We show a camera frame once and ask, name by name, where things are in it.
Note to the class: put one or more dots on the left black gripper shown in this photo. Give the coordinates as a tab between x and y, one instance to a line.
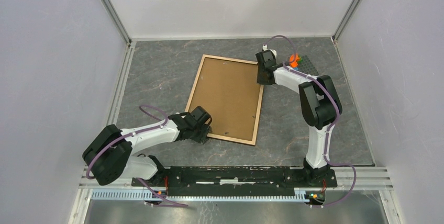
201	138

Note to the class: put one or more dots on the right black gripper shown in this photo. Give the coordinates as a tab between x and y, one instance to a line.
259	80

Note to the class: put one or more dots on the brown cardboard backing board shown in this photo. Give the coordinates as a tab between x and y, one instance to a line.
225	99

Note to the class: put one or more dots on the wooden picture frame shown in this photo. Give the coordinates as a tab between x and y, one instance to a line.
194	87

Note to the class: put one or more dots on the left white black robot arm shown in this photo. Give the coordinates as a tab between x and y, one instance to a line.
112	154

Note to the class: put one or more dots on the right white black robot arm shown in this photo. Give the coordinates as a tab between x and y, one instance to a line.
320	107

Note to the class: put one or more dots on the orange arch block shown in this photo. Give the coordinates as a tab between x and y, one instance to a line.
294	61

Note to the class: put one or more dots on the grey building block baseplate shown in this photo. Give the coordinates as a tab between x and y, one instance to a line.
307	67

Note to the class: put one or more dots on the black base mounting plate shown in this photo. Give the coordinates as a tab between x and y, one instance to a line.
239	180

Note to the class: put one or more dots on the white slotted cable duct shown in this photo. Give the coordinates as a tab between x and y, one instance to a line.
146	195

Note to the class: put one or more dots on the aluminium rail frame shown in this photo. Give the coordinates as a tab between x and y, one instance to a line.
368	178

